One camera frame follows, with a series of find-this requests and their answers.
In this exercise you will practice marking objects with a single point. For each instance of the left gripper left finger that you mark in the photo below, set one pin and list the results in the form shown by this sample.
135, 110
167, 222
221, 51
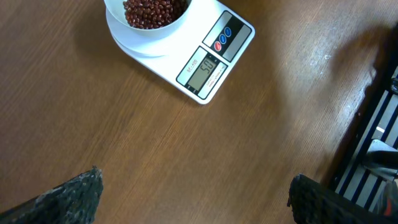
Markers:
74, 201

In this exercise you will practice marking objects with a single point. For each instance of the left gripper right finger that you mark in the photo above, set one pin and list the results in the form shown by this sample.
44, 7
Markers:
313, 203

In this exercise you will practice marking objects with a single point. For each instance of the white kitchen scale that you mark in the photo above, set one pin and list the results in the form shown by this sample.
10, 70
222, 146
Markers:
198, 56

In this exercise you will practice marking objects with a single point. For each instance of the white round bowl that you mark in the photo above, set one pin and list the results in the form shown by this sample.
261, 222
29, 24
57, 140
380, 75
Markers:
116, 9

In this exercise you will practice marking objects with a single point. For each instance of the red beans in bowl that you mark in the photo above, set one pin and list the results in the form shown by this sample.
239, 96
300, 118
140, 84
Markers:
153, 14

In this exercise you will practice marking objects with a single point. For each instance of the grey metal bracket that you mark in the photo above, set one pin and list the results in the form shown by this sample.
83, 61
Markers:
381, 160

